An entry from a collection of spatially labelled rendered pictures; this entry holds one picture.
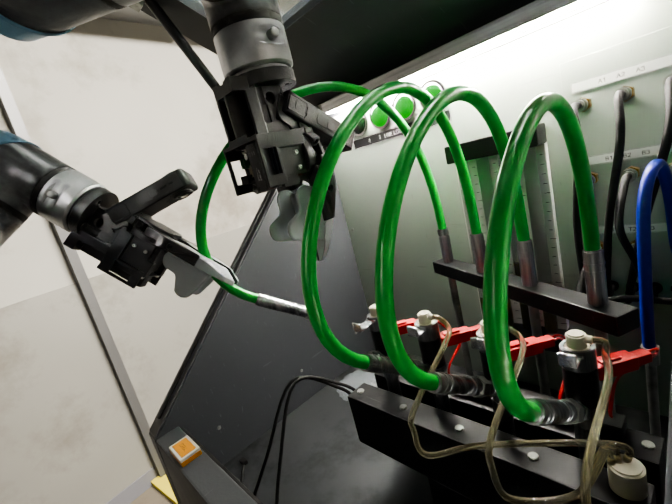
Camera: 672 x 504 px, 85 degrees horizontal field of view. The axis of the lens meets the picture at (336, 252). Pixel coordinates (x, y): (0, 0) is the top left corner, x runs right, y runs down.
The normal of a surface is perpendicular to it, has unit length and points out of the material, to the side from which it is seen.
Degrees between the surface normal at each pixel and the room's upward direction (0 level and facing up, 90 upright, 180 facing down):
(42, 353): 90
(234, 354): 90
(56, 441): 90
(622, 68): 90
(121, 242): 77
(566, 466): 0
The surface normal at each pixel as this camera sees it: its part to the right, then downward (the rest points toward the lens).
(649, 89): -0.70, 0.32
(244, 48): -0.05, 0.24
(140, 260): 0.08, -0.04
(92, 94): 0.76, -0.05
